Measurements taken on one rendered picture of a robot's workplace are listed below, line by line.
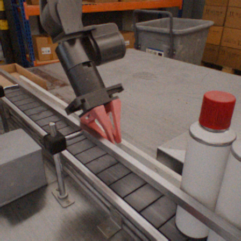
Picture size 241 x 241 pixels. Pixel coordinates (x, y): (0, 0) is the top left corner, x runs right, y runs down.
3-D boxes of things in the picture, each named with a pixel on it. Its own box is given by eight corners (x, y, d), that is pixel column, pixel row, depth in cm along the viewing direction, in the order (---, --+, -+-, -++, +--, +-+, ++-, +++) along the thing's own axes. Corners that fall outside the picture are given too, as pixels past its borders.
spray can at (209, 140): (217, 223, 37) (253, 94, 27) (202, 248, 34) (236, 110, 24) (184, 205, 40) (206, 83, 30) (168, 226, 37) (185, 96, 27)
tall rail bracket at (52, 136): (92, 186, 51) (87, 114, 43) (59, 205, 47) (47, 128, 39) (83, 178, 53) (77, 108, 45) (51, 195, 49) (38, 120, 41)
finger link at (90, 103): (137, 134, 45) (115, 87, 45) (107, 150, 41) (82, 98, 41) (119, 142, 51) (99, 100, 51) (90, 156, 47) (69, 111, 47)
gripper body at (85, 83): (126, 91, 47) (110, 55, 47) (80, 107, 41) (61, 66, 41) (110, 103, 52) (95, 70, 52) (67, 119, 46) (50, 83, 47)
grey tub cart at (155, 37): (162, 78, 359) (169, 2, 312) (204, 87, 324) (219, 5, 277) (123, 97, 299) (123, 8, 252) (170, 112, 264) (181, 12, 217)
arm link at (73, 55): (50, 51, 48) (54, 36, 43) (82, 43, 51) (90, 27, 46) (65, 84, 48) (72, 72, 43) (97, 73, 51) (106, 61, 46)
